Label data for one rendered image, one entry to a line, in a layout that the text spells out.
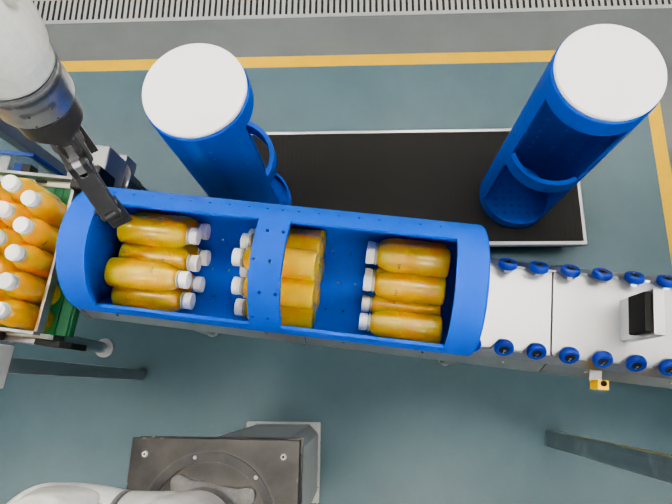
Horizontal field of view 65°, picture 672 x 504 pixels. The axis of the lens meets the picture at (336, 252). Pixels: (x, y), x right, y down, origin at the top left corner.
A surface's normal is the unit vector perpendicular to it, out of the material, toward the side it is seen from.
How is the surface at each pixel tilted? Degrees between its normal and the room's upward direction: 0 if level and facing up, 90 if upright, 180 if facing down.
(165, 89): 0
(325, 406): 0
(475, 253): 18
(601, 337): 0
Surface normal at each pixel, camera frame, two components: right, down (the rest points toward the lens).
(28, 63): 0.80, 0.59
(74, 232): -0.05, -0.25
